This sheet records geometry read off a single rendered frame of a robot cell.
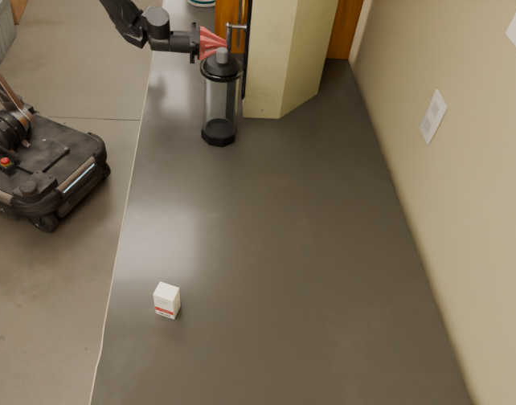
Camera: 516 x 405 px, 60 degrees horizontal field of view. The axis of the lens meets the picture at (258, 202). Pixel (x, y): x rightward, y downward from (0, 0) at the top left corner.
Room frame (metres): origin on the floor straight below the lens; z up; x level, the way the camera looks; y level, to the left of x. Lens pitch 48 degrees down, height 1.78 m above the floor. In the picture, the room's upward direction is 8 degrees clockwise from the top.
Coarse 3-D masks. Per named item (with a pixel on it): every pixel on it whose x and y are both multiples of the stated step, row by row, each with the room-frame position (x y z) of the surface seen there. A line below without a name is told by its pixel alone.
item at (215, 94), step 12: (204, 60) 1.01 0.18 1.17; (204, 72) 0.96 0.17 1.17; (240, 72) 0.98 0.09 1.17; (204, 84) 0.97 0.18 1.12; (216, 84) 0.95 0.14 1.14; (228, 84) 0.96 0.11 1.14; (204, 96) 0.97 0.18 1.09; (216, 96) 0.95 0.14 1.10; (228, 96) 0.96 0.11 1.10; (204, 108) 0.97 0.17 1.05; (216, 108) 0.95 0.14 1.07; (228, 108) 0.96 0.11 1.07; (204, 120) 0.97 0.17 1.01; (216, 120) 0.95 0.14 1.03; (228, 120) 0.96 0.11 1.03; (216, 132) 0.95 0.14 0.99; (228, 132) 0.97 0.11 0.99
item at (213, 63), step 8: (224, 48) 1.01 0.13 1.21; (208, 56) 1.01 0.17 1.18; (216, 56) 0.99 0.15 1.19; (224, 56) 0.99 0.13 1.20; (232, 56) 1.03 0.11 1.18; (208, 64) 0.98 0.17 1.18; (216, 64) 0.98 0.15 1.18; (224, 64) 0.98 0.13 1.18; (232, 64) 0.99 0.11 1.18; (216, 72) 0.96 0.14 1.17; (224, 72) 0.96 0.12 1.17; (232, 72) 0.97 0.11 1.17
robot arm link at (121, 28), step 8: (104, 0) 1.09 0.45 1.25; (112, 0) 1.08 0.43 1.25; (120, 0) 1.10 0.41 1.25; (128, 0) 1.12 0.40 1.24; (104, 8) 1.10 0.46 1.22; (112, 8) 1.09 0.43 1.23; (120, 8) 1.09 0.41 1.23; (128, 8) 1.11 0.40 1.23; (136, 8) 1.13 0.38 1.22; (112, 16) 1.10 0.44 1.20; (120, 16) 1.09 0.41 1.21; (128, 16) 1.10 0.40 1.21; (136, 16) 1.12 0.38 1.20; (120, 24) 1.10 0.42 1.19; (128, 24) 1.09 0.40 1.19; (136, 24) 1.12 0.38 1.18; (120, 32) 1.11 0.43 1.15; (128, 32) 1.10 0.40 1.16; (136, 32) 1.10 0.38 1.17
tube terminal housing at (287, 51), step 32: (256, 0) 1.10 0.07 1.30; (288, 0) 1.11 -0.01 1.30; (320, 0) 1.20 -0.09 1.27; (256, 32) 1.10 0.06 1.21; (288, 32) 1.11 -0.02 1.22; (320, 32) 1.23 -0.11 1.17; (256, 64) 1.10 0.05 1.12; (288, 64) 1.12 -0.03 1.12; (320, 64) 1.26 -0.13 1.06; (256, 96) 1.10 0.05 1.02; (288, 96) 1.14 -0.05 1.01
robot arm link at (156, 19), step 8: (152, 8) 1.09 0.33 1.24; (160, 8) 1.10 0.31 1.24; (144, 16) 1.07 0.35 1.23; (152, 16) 1.07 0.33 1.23; (160, 16) 1.08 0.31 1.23; (168, 16) 1.08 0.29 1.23; (144, 24) 1.08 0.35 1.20; (152, 24) 1.05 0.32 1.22; (160, 24) 1.06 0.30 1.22; (168, 24) 1.08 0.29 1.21; (144, 32) 1.10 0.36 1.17; (152, 32) 1.07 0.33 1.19; (160, 32) 1.07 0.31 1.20; (168, 32) 1.09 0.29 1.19; (128, 40) 1.10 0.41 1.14; (136, 40) 1.09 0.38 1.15; (144, 40) 1.11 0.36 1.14
